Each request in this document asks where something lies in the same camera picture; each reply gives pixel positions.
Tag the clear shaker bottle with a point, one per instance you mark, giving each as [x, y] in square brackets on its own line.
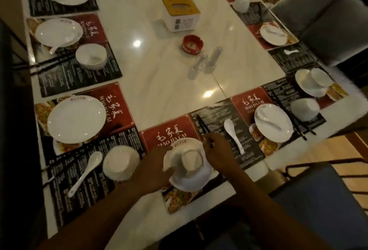
[197, 67]
[214, 58]

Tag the person's left fingers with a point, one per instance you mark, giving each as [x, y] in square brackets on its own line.
[168, 157]

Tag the yellow and white tissue box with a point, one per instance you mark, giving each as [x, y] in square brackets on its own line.
[181, 14]

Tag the dark chair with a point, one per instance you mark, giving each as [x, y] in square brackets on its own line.
[17, 157]

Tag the grey upholstered chair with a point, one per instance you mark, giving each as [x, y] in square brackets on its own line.
[325, 14]

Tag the person's right forearm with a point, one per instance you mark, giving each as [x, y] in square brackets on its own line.
[264, 212]

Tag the person's left hand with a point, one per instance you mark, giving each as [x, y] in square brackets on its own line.
[152, 172]

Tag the person's left forearm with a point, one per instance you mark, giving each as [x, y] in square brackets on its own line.
[97, 218]

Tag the black chopsticks pair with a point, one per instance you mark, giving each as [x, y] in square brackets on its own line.
[202, 124]
[299, 126]
[49, 63]
[61, 168]

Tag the blue upholstered chair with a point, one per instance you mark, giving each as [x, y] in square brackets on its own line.
[322, 206]

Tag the white ceramic spoon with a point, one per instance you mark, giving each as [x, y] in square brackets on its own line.
[291, 52]
[56, 48]
[233, 134]
[268, 121]
[86, 172]
[274, 31]

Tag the person's right hand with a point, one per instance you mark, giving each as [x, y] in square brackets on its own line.
[222, 155]

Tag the red ashtray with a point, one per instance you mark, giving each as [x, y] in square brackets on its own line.
[192, 45]

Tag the person's right fingers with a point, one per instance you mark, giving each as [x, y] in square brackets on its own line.
[210, 149]

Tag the small white bowl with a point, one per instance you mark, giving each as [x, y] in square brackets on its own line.
[91, 56]
[305, 109]
[191, 160]
[322, 76]
[241, 4]
[120, 163]

